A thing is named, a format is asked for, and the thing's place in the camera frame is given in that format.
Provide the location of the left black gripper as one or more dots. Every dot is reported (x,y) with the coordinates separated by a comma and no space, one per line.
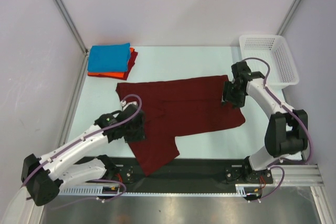
(140,134)

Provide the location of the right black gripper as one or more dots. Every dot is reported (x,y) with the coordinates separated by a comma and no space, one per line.
(230,95)

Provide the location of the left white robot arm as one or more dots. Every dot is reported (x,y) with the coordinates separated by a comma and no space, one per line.
(46,176)

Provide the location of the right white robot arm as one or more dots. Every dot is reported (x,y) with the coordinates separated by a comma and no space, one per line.
(287,130)

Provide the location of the white plastic basket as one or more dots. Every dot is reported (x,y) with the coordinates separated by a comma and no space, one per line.
(274,50)

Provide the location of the folded orange t shirt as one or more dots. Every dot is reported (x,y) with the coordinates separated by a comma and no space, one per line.
(113,75)

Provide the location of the folded blue t shirt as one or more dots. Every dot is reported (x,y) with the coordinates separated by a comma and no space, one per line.
(109,58)

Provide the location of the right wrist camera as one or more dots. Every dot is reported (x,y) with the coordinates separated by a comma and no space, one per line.
(240,68)

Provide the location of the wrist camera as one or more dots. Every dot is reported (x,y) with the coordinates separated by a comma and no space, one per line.
(240,68)
(124,104)

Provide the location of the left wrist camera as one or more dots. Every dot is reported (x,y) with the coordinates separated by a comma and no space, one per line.
(124,104)

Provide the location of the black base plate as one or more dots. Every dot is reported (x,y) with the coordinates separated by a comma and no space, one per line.
(193,171)

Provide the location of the white slotted cable duct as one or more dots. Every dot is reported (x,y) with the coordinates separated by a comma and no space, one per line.
(185,188)

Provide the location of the right aluminium frame post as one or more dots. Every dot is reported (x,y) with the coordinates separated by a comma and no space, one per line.
(288,17)

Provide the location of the aluminium frame post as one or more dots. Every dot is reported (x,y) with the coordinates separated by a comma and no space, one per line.
(71,25)
(288,17)

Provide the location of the left aluminium frame post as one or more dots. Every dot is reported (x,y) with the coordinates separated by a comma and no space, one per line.
(71,25)

